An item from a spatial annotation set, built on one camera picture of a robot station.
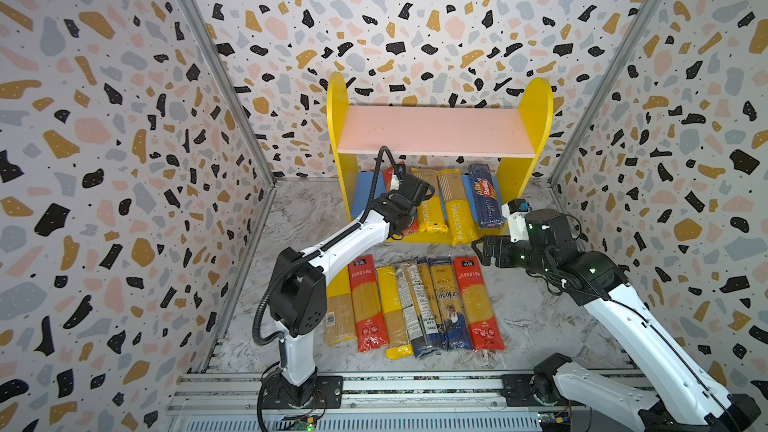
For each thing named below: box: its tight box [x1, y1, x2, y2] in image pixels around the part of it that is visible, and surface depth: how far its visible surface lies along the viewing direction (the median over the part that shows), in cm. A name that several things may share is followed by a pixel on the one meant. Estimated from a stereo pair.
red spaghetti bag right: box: [453, 256, 505, 352], surface depth 87 cm
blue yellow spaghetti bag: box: [416, 257, 448, 350], surface depth 87 cm
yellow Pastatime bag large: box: [411, 168, 449, 234], surface depth 91 cm
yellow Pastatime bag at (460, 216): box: [438, 169, 479, 246], surface depth 94 cm
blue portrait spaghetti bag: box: [428, 256, 473, 351], surface depth 88 cm
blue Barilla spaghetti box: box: [468, 163, 503, 229], surface depth 97 cm
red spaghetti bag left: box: [348, 254, 389, 353], surface depth 87 cm
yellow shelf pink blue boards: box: [326, 71, 554, 246], surface depth 88 cm
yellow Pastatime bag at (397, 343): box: [376, 266, 414, 361], surface depth 86 cm
